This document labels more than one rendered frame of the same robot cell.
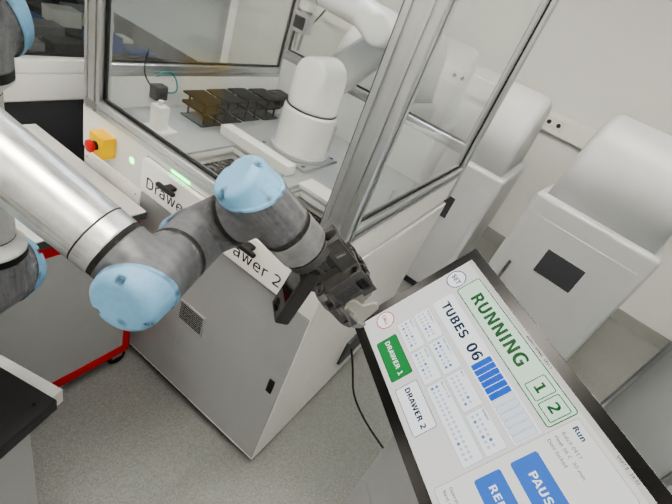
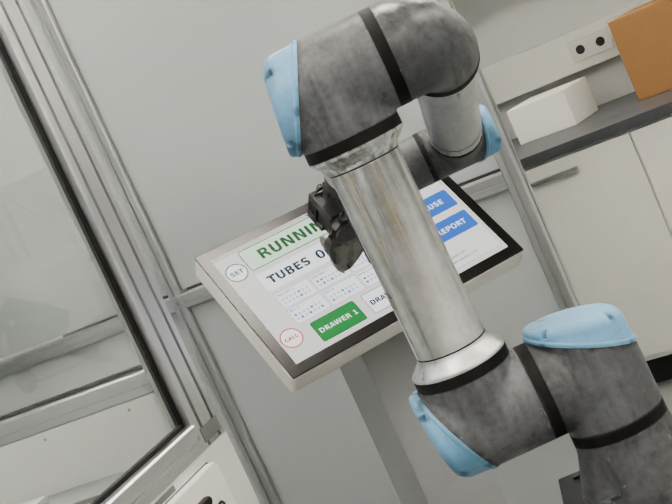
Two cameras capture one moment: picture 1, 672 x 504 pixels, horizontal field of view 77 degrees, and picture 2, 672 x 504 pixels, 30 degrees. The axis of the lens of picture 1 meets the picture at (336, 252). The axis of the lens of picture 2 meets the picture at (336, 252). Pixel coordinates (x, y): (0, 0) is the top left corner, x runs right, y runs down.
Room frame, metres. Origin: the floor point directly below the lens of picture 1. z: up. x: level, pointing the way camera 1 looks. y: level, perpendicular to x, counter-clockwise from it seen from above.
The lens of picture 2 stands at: (0.47, 1.95, 1.38)
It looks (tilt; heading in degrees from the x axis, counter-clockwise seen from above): 7 degrees down; 273
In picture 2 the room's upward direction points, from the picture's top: 24 degrees counter-clockwise
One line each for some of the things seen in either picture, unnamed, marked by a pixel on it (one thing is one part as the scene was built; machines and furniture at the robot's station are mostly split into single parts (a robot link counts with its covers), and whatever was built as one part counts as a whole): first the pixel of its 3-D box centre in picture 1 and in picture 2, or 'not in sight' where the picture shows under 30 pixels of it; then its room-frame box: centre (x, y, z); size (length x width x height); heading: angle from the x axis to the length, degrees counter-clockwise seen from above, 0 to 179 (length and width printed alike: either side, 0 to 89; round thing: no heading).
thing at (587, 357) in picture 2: not in sight; (585, 365); (0.33, 0.53, 0.96); 0.13 x 0.12 x 0.14; 0
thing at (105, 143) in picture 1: (101, 144); not in sight; (1.14, 0.82, 0.88); 0.07 x 0.05 x 0.07; 69
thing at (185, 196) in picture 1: (175, 196); not in sight; (1.04, 0.50, 0.87); 0.29 x 0.02 x 0.11; 69
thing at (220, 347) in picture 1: (259, 268); not in sight; (1.47, 0.29, 0.40); 1.03 x 0.95 x 0.80; 69
